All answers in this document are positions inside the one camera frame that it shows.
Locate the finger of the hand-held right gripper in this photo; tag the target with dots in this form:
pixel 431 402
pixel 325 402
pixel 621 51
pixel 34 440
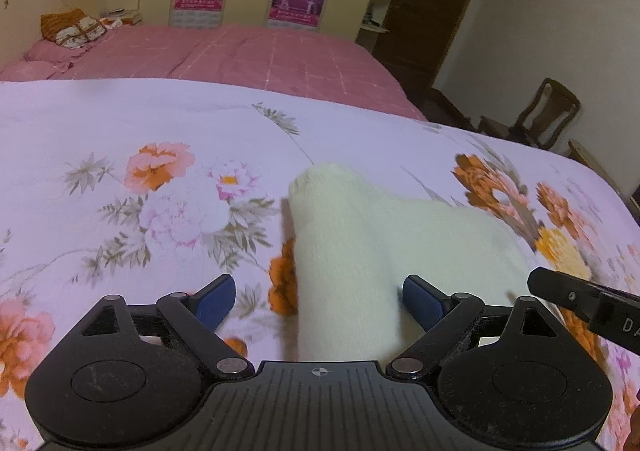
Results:
pixel 560 288

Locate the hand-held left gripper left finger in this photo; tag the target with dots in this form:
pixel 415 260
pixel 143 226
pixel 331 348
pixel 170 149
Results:
pixel 216 305

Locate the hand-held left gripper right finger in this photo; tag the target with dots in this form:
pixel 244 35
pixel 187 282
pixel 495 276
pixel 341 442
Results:
pixel 422 303

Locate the cream knit sweater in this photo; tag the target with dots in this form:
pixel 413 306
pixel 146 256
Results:
pixel 360 241

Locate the wooden furniture piece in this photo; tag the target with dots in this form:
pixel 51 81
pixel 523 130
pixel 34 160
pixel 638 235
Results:
pixel 600 168

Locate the wooden chair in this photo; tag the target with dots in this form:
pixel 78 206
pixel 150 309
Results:
pixel 545 113

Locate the floral lilac bedsheet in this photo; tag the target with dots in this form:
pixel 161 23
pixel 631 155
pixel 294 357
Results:
pixel 125 131

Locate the pink checked bed cover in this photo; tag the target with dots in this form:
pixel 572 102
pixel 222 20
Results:
pixel 250 56

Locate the dark wooden door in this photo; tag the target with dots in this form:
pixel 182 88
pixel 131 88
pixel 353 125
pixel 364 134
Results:
pixel 430 16

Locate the orange patterned pillow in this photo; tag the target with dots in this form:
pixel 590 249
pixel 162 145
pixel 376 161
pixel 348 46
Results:
pixel 72 28

